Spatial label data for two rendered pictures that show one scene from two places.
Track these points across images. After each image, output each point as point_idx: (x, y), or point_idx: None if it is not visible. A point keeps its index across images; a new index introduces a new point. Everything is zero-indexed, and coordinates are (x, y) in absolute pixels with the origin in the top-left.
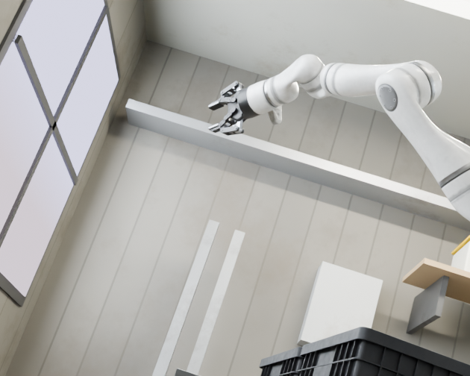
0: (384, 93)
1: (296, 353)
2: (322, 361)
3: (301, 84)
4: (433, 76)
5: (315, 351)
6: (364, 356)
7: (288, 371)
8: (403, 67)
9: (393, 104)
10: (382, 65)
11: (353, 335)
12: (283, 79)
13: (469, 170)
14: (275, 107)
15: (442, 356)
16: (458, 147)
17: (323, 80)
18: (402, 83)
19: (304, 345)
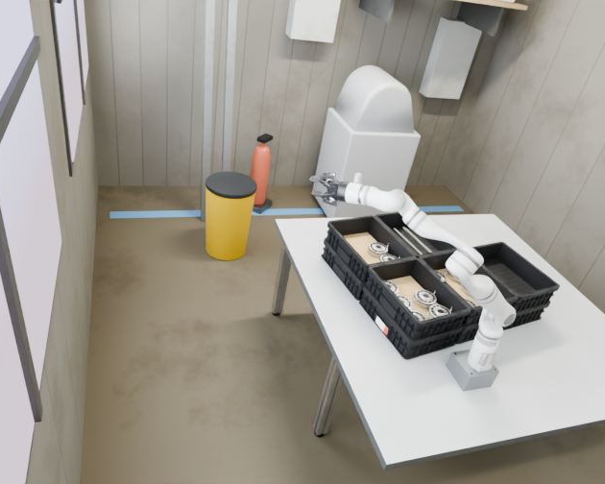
0: (451, 274)
1: (364, 267)
2: (386, 296)
3: None
4: (480, 264)
5: (381, 287)
6: (418, 330)
7: (357, 266)
8: (466, 265)
9: (455, 278)
10: (447, 235)
11: (412, 320)
12: (375, 205)
13: (487, 299)
14: None
15: (449, 316)
16: (485, 291)
17: (405, 223)
18: (464, 278)
19: (371, 270)
